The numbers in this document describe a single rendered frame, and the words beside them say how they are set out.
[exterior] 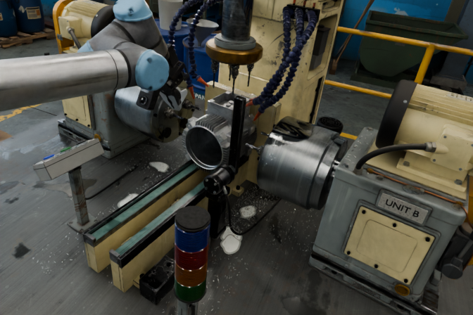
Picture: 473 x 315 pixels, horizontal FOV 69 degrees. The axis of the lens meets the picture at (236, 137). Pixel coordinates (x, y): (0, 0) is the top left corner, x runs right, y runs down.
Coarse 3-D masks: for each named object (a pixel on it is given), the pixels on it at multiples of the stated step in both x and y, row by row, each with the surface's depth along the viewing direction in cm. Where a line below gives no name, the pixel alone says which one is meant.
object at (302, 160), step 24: (288, 120) 103; (264, 144) 100; (288, 144) 97; (312, 144) 95; (336, 144) 96; (264, 168) 99; (288, 168) 96; (312, 168) 93; (288, 192) 98; (312, 192) 95
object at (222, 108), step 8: (216, 96) 118; (224, 96) 122; (232, 96) 123; (208, 104) 115; (216, 104) 113; (224, 104) 121; (232, 104) 118; (208, 112) 117; (216, 112) 115; (224, 112) 113; (232, 112) 111; (248, 112) 121
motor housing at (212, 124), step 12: (204, 120) 111; (216, 120) 112; (192, 132) 118; (204, 132) 125; (216, 132) 109; (228, 132) 112; (192, 144) 120; (204, 144) 124; (216, 144) 128; (228, 144) 110; (252, 144) 125; (192, 156) 119; (204, 156) 122; (216, 156) 123; (228, 156) 110; (240, 156) 120; (204, 168) 117
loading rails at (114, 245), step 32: (192, 160) 122; (160, 192) 107; (192, 192) 109; (96, 224) 92; (128, 224) 98; (160, 224) 94; (96, 256) 91; (128, 256) 85; (160, 256) 99; (128, 288) 90
